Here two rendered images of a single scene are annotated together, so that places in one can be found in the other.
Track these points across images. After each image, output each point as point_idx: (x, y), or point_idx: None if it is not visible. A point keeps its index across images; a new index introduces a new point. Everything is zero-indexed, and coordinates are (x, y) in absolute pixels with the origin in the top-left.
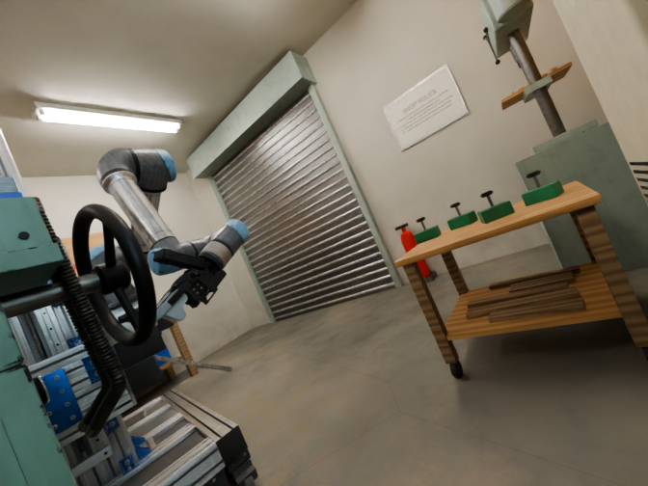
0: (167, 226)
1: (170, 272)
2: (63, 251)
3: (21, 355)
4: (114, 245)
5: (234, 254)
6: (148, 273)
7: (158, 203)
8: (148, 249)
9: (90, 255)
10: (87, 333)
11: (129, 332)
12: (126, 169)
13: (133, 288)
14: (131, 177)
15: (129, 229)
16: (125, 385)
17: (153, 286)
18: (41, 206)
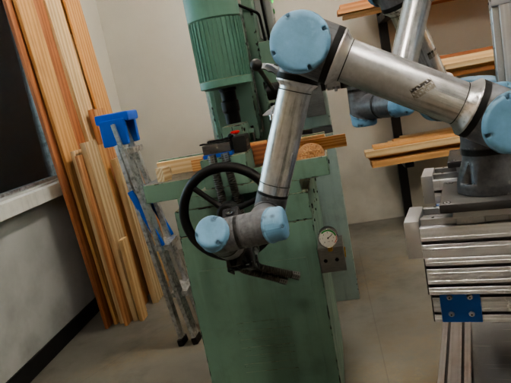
0: (265, 173)
1: None
2: (217, 188)
3: (179, 235)
4: (206, 199)
5: (220, 255)
6: (184, 231)
7: (361, 85)
8: (453, 131)
9: (257, 180)
10: None
11: None
12: (277, 72)
13: (474, 182)
14: (280, 84)
15: (179, 203)
16: (240, 271)
17: (188, 238)
18: (210, 162)
